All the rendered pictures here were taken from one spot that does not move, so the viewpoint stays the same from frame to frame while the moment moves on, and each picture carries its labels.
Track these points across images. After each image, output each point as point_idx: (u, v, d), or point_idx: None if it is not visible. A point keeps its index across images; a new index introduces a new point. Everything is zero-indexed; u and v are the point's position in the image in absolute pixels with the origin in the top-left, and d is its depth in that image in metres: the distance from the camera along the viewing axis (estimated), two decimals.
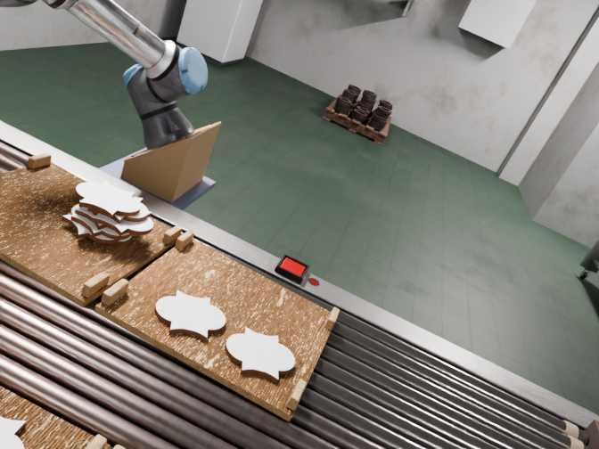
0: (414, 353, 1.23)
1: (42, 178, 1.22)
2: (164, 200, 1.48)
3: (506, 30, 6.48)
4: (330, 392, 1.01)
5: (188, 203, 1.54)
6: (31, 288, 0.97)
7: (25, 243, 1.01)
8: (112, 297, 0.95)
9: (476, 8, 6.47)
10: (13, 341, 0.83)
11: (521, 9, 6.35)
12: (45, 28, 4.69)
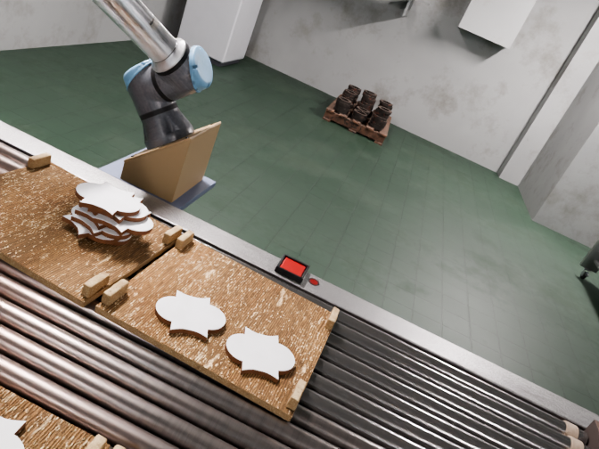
0: (414, 353, 1.23)
1: (42, 178, 1.22)
2: (164, 200, 1.48)
3: (506, 30, 6.48)
4: (330, 392, 1.01)
5: (188, 203, 1.54)
6: (31, 288, 0.97)
7: (25, 243, 1.01)
8: (112, 297, 0.95)
9: (476, 8, 6.47)
10: (13, 341, 0.83)
11: (521, 9, 6.35)
12: (45, 28, 4.69)
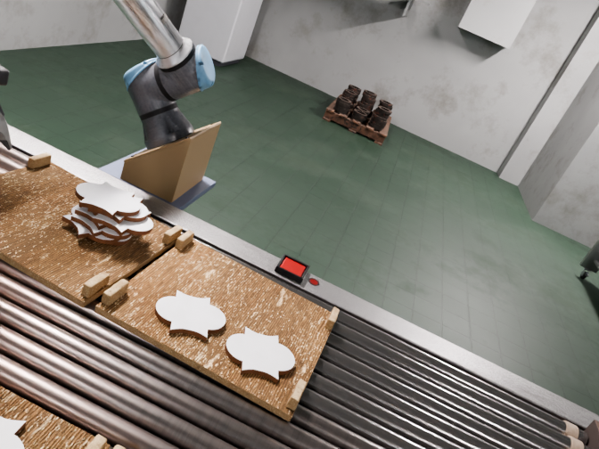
0: (414, 353, 1.23)
1: (42, 178, 1.22)
2: (164, 200, 1.48)
3: (506, 30, 6.48)
4: (330, 392, 1.01)
5: (188, 203, 1.54)
6: (31, 288, 0.97)
7: (25, 243, 1.01)
8: (112, 297, 0.95)
9: (476, 8, 6.47)
10: (13, 341, 0.83)
11: (521, 9, 6.35)
12: (45, 28, 4.69)
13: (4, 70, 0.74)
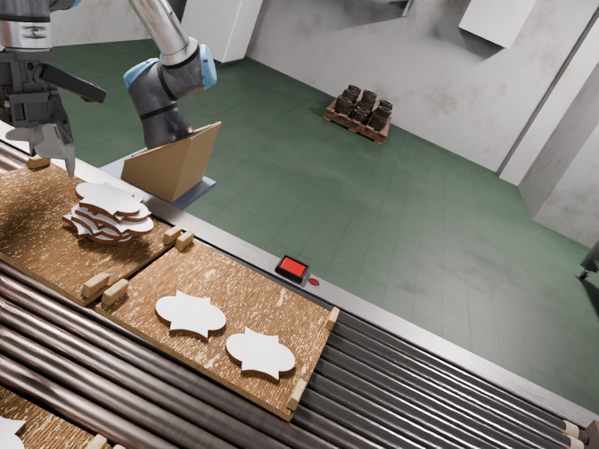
0: (414, 353, 1.23)
1: (42, 178, 1.22)
2: (164, 200, 1.48)
3: (506, 30, 6.48)
4: (330, 392, 1.01)
5: (188, 203, 1.54)
6: (31, 288, 0.97)
7: (25, 243, 1.01)
8: (112, 297, 0.95)
9: (476, 8, 6.47)
10: (13, 341, 0.83)
11: (521, 9, 6.35)
12: None
13: None
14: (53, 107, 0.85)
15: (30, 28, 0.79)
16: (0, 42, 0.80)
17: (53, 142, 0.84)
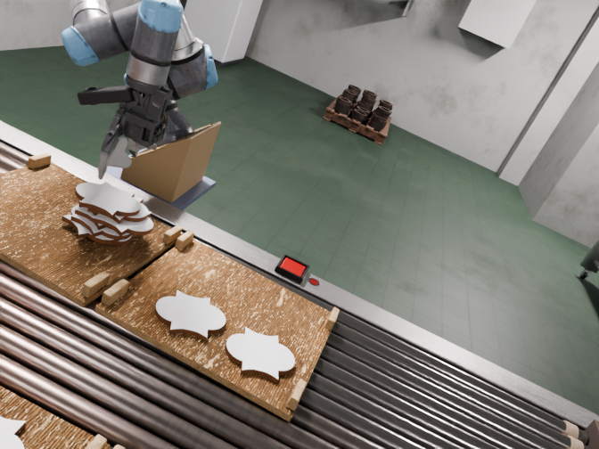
0: (414, 353, 1.23)
1: (42, 178, 1.22)
2: (164, 200, 1.48)
3: (506, 30, 6.48)
4: (330, 392, 1.01)
5: (188, 203, 1.54)
6: (31, 288, 0.97)
7: (25, 243, 1.01)
8: (112, 297, 0.95)
9: (476, 8, 6.47)
10: (13, 341, 0.83)
11: (521, 9, 6.35)
12: (45, 28, 4.69)
13: (79, 92, 1.01)
14: None
15: None
16: (162, 83, 0.97)
17: None
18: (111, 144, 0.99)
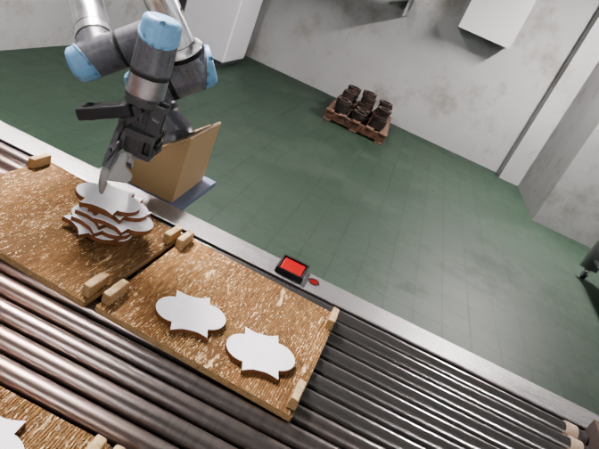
0: (414, 353, 1.23)
1: (42, 178, 1.22)
2: (164, 200, 1.48)
3: (506, 30, 6.48)
4: (330, 392, 1.01)
5: (188, 203, 1.54)
6: (31, 288, 0.97)
7: (25, 243, 1.01)
8: (112, 297, 0.95)
9: (476, 8, 6.47)
10: (13, 341, 0.83)
11: (521, 9, 6.35)
12: (45, 28, 4.69)
13: (77, 108, 1.01)
14: None
15: None
16: (161, 99, 0.99)
17: None
18: (112, 159, 1.00)
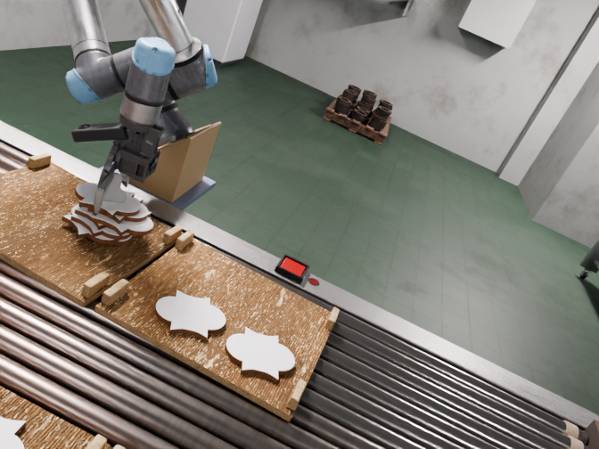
0: (414, 353, 1.23)
1: (42, 178, 1.22)
2: (164, 200, 1.48)
3: (506, 30, 6.48)
4: (330, 392, 1.01)
5: (188, 203, 1.54)
6: (31, 288, 0.97)
7: (25, 243, 1.01)
8: (112, 297, 0.95)
9: (476, 8, 6.47)
10: (13, 341, 0.83)
11: (521, 9, 6.35)
12: (45, 28, 4.69)
13: (73, 130, 1.04)
14: None
15: None
16: (155, 122, 1.02)
17: None
18: (107, 181, 1.03)
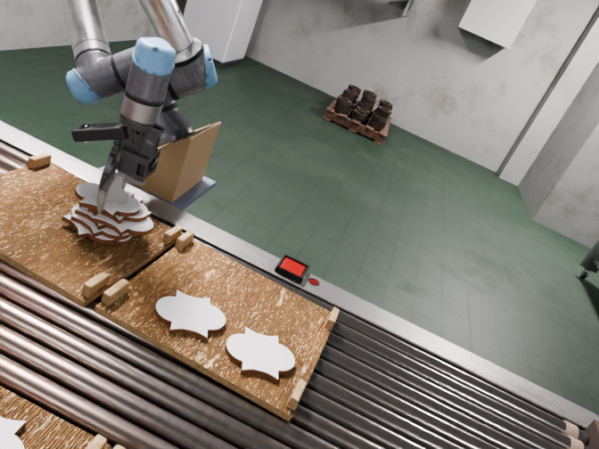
0: (414, 353, 1.23)
1: (42, 178, 1.22)
2: (164, 200, 1.48)
3: (506, 30, 6.48)
4: (330, 392, 1.01)
5: (188, 203, 1.54)
6: (31, 288, 0.97)
7: (25, 243, 1.01)
8: (112, 297, 0.95)
9: (476, 8, 6.47)
10: (13, 341, 0.83)
11: (521, 9, 6.35)
12: (45, 28, 4.69)
13: (73, 129, 1.04)
14: None
15: None
16: (155, 121, 1.02)
17: None
18: (108, 183, 1.03)
